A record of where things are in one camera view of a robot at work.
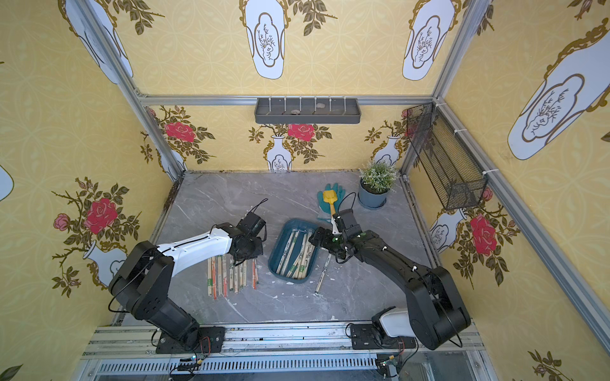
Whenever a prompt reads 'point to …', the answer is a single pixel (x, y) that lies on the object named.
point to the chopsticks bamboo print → (210, 276)
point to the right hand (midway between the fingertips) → (317, 245)
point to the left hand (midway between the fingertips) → (260, 252)
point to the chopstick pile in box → (296, 256)
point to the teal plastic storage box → (282, 230)
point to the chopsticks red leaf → (214, 278)
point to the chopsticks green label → (243, 274)
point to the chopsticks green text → (236, 279)
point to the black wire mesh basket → (457, 182)
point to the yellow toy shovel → (330, 196)
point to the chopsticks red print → (225, 275)
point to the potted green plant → (377, 178)
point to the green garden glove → (324, 213)
